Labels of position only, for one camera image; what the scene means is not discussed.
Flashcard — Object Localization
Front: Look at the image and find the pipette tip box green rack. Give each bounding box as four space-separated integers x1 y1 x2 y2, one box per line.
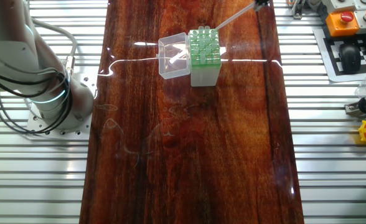
157 25 223 87

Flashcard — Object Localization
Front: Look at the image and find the orange emergency stop box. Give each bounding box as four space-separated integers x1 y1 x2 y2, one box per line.
325 11 360 37

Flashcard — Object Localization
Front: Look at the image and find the checkerboard calibration sheet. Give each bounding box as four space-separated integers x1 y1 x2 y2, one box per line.
312 26 366 84

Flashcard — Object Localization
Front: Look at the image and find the black computer mouse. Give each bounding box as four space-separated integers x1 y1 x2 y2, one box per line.
338 42 364 75

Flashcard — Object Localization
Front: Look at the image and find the clear plastic cup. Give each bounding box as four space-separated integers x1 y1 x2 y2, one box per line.
354 81 366 101

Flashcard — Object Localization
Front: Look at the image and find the glossy wood grain board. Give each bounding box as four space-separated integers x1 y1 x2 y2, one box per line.
78 0 305 224

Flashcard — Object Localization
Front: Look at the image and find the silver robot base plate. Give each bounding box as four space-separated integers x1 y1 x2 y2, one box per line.
26 72 98 140

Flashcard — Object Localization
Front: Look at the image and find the grey cable with metal plug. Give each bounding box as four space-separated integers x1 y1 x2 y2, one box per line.
30 17 78 77

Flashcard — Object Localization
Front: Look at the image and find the black power cable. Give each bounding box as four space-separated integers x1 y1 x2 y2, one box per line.
0 67 74 136

